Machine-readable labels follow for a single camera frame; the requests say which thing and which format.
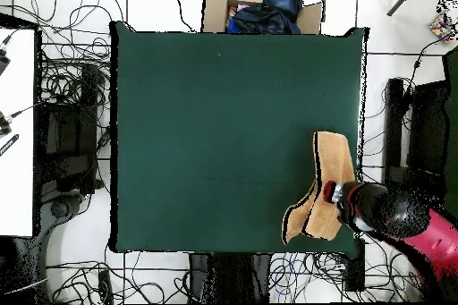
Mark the black metal frame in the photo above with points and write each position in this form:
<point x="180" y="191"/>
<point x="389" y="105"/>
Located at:
<point x="393" y="122"/>
<point x="89" y="86"/>

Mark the black power strip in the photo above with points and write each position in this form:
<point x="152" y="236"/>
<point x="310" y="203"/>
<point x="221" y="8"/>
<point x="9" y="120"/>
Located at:
<point x="105" y="285"/>

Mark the multicoloured dotted item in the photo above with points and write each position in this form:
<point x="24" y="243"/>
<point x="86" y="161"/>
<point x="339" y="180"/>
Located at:
<point x="442" y="27"/>

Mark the grey wheeled stand base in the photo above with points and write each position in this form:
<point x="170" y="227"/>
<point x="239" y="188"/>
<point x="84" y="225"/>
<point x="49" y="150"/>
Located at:
<point x="59" y="209"/>

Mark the dark navy garment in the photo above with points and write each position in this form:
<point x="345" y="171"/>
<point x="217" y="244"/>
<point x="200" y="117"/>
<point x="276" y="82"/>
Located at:
<point x="261" y="20"/>

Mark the cardboard box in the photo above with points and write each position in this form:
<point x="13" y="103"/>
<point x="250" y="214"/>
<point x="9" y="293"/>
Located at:
<point x="214" y="11"/>

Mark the dark green furniture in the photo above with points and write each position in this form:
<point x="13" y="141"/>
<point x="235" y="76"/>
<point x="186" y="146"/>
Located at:
<point x="451" y="140"/>

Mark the black device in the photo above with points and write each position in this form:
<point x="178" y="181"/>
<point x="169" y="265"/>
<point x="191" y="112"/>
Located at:
<point x="4" y="128"/>
<point x="3" y="61"/>

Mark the dark green table cloth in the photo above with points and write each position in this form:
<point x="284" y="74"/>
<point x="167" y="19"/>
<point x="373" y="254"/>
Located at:
<point x="161" y="86"/>

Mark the black strip with markings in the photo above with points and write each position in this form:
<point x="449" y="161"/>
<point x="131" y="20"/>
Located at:
<point x="9" y="144"/>

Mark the orange terry towel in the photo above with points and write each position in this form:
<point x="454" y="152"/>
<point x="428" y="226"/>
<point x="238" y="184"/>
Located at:
<point x="332" y="162"/>

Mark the white table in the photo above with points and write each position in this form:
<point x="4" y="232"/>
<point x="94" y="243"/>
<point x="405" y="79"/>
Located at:
<point x="18" y="176"/>

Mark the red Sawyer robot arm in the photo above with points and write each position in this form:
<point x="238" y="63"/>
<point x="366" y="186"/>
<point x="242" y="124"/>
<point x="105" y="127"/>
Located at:
<point x="379" y="208"/>

